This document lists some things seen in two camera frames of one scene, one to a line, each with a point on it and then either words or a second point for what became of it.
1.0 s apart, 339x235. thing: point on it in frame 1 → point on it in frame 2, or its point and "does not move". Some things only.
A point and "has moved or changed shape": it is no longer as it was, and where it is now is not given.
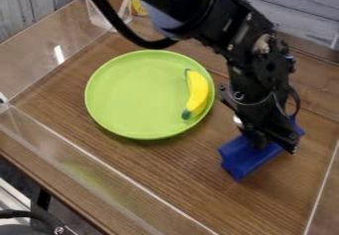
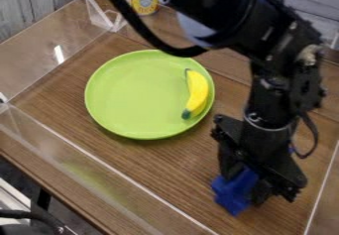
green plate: [136, 94] does not move
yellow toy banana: [198, 93] does not move
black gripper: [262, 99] → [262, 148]
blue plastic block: [240, 156] has moved or changed shape
